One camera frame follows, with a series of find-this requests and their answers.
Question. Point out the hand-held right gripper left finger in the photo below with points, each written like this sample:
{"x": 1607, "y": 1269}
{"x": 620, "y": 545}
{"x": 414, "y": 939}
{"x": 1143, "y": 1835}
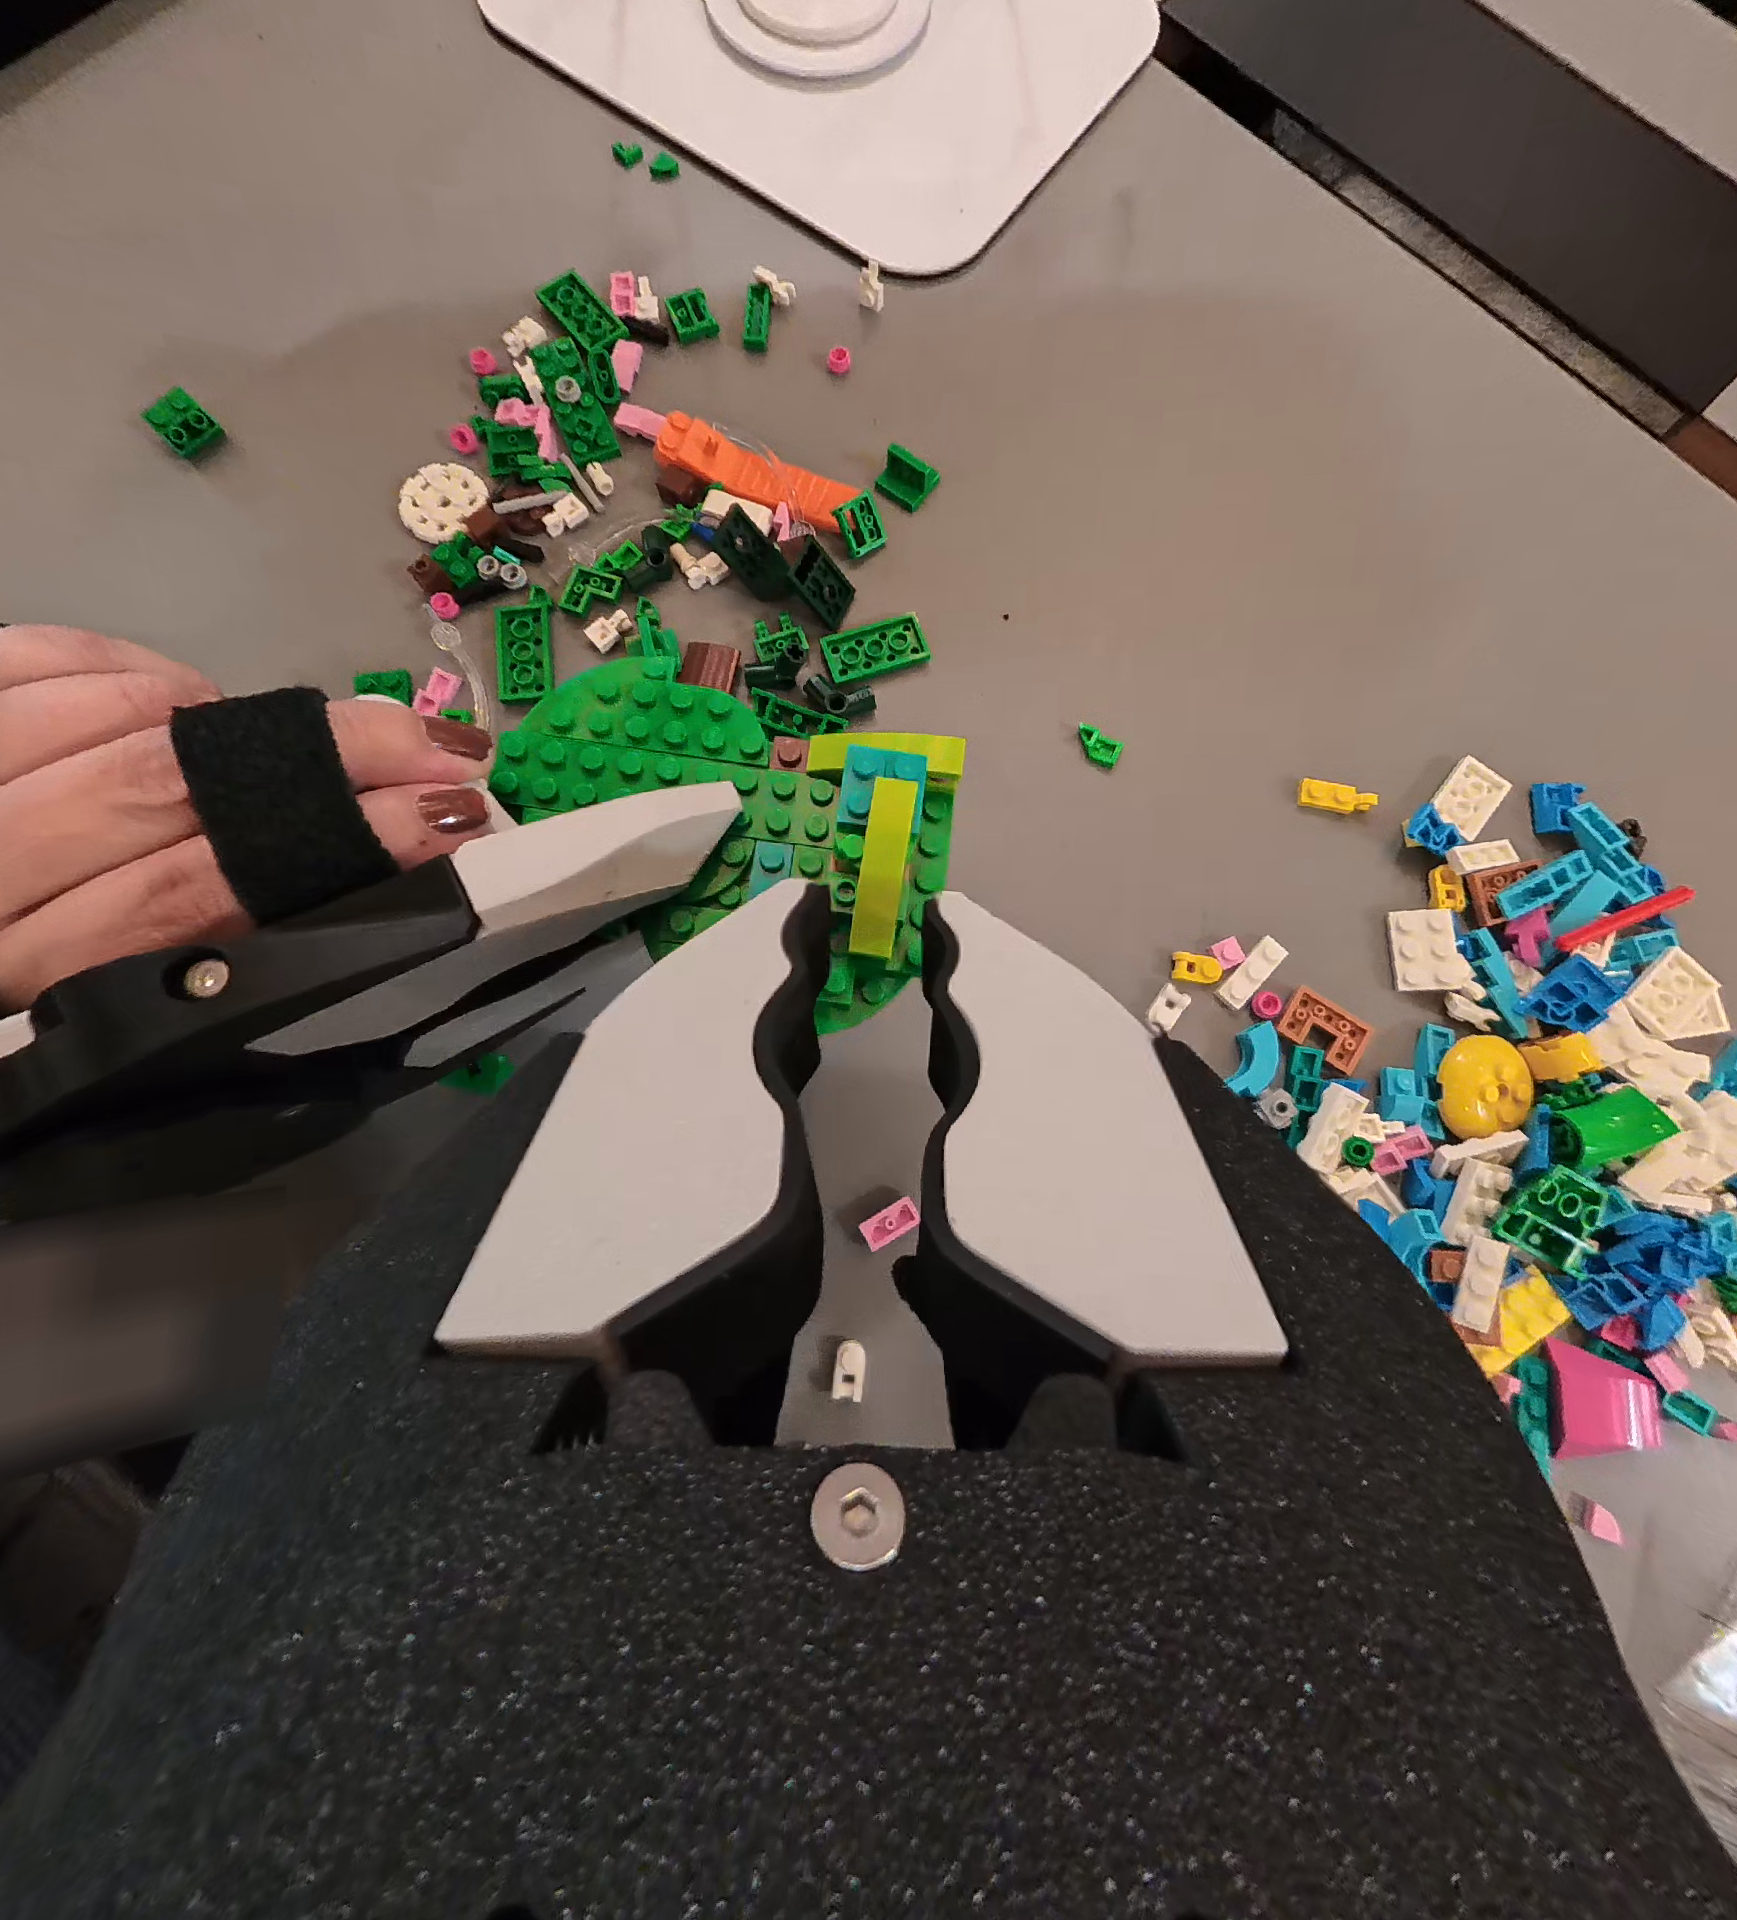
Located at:
{"x": 629, "y": 1141}

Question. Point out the clear plastic bag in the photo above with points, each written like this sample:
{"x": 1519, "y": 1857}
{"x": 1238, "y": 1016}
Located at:
{"x": 1731, "y": 1695}

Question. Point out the green lego plate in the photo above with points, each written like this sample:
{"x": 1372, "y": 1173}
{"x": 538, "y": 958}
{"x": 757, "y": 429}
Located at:
{"x": 183, "y": 420}

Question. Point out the white small lego piece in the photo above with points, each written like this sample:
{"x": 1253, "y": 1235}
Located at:
{"x": 847, "y": 1368}

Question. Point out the white round lego plate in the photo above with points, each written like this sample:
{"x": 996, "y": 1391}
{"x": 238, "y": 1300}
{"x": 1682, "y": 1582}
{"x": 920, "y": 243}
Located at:
{"x": 440, "y": 503}

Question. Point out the person's left hand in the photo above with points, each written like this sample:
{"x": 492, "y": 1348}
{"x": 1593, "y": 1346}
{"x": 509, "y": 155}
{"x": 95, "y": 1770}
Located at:
{"x": 73, "y": 781}

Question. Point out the small green lego clip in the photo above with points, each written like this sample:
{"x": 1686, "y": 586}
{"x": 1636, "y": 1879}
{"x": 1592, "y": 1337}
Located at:
{"x": 1101, "y": 744}

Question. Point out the green lego build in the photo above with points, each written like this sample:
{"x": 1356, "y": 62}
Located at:
{"x": 612, "y": 751}

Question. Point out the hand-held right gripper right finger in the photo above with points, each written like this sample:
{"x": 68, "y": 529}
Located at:
{"x": 1080, "y": 1170}

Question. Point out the pile of colourful lego bricks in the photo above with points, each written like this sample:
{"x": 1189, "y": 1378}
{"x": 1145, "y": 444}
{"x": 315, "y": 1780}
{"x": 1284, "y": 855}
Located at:
{"x": 1557, "y": 1110}

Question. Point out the pink small lego tile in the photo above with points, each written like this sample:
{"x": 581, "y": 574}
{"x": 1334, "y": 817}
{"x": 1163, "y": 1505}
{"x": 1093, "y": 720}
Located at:
{"x": 887, "y": 1222}

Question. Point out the yellow lego clip piece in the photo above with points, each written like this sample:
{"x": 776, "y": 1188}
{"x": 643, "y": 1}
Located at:
{"x": 1334, "y": 794}

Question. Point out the orange brick separator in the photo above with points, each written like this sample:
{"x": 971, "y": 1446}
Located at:
{"x": 748, "y": 464}

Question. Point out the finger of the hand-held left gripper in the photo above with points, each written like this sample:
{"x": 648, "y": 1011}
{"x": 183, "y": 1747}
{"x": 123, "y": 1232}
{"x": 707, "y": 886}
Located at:
{"x": 419, "y": 1034}
{"x": 582, "y": 863}

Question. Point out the white stand base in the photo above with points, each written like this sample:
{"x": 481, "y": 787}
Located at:
{"x": 868, "y": 134}

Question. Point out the pile of green lego bricks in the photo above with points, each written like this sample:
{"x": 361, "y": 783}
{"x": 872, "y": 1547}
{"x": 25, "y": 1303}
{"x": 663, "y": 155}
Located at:
{"x": 568, "y": 405}

